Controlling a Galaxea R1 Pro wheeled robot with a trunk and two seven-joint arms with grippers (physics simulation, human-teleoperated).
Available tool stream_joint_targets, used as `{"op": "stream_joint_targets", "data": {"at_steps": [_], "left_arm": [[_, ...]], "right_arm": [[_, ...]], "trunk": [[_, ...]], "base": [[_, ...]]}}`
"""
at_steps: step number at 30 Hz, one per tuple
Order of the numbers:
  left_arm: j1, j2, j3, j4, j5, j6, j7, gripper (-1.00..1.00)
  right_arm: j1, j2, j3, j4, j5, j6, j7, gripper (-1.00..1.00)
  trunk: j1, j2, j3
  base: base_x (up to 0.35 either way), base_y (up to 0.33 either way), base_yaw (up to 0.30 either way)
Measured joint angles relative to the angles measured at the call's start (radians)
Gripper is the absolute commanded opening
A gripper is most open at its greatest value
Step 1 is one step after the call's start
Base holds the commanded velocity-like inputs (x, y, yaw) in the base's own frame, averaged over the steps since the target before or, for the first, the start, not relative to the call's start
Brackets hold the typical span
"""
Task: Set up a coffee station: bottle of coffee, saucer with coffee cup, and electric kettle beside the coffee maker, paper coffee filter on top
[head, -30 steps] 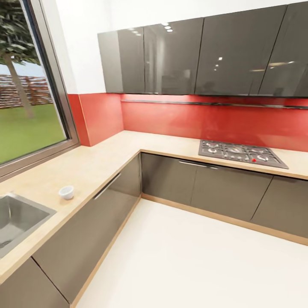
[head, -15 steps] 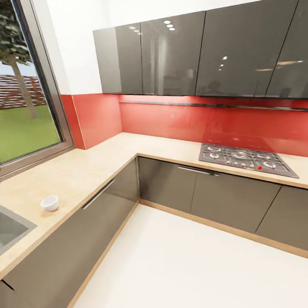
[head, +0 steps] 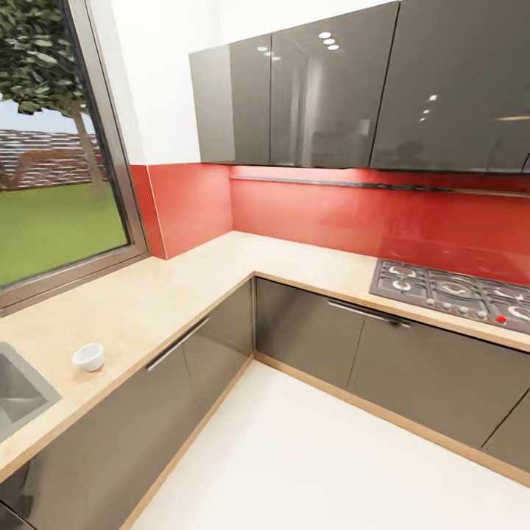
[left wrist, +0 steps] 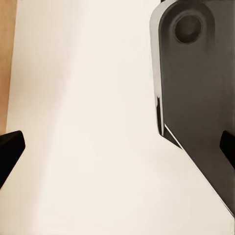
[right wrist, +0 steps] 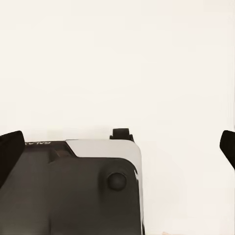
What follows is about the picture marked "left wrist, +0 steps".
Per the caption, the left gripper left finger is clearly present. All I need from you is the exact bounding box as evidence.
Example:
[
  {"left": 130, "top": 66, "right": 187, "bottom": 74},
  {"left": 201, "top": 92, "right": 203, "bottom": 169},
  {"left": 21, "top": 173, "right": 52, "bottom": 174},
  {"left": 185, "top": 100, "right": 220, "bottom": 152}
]
[{"left": 0, "top": 131, "right": 25, "bottom": 188}]

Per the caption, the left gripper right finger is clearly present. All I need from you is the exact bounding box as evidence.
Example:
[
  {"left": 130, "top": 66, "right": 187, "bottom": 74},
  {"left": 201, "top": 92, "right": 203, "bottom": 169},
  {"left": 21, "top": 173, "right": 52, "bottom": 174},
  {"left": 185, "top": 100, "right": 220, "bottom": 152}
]
[{"left": 219, "top": 130, "right": 235, "bottom": 170}]

